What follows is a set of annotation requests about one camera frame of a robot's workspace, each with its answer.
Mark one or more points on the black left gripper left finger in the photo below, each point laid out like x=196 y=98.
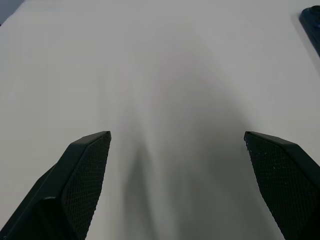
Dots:
x=75 y=185

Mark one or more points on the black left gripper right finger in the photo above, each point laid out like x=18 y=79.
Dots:
x=282 y=180

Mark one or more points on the dark blue smartphone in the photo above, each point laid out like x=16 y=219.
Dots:
x=313 y=27

